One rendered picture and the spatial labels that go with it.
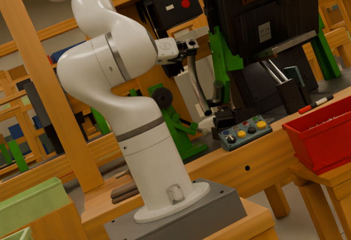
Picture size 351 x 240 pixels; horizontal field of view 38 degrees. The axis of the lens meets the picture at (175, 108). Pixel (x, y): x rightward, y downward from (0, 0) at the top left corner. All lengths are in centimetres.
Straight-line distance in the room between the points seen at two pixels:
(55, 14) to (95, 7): 1069
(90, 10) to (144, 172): 42
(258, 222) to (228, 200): 8
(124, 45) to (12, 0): 107
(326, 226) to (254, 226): 49
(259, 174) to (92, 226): 52
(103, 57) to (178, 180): 32
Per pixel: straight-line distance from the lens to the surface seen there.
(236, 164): 157
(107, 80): 115
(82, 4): 131
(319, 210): 156
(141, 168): 115
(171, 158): 116
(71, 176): 860
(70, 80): 115
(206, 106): 182
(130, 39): 114
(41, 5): 1200
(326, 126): 136
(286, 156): 162
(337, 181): 134
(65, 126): 210
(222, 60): 179
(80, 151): 210
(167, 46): 187
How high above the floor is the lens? 120
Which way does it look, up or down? 4 degrees down
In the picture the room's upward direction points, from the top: 24 degrees counter-clockwise
